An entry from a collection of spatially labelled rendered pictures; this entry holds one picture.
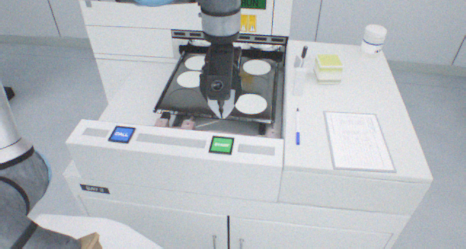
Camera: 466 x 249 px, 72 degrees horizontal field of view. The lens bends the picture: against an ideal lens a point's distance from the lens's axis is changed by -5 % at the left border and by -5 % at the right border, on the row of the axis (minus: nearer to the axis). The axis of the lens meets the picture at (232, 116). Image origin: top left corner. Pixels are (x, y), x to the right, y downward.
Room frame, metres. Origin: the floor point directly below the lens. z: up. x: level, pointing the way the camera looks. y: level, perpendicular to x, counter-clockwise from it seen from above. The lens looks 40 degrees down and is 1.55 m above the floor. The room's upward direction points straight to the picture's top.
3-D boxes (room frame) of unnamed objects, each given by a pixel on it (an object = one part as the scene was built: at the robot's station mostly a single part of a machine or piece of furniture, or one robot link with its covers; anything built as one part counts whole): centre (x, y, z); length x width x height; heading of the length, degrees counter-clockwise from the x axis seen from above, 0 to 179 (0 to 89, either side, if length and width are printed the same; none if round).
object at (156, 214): (0.84, -0.03, 0.41); 0.97 x 0.64 x 0.82; 82
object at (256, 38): (1.17, 0.02, 0.96); 0.44 x 0.01 x 0.02; 82
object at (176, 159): (0.60, 0.15, 0.89); 0.55 x 0.09 x 0.14; 82
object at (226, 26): (0.60, 0.02, 1.28); 0.08 x 0.08 x 0.05
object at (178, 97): (0.95, 0.03, 0.90); 0.34 x 0.34 x 0.01; 82
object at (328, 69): (0.87, -0.29, 1.00); 0.07 x 0.07 x 0.07; 1
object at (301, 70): (0.81, -0.19, 1.03); 0.06 x 0.04 x 0.13; 172
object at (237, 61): (0.61, 0.02, 1.20); 0.09 x 0.08 x 0.12; 172
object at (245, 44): (1.16, 0.02, 0.89); 0.44 x 0.02 x 0.10; 82
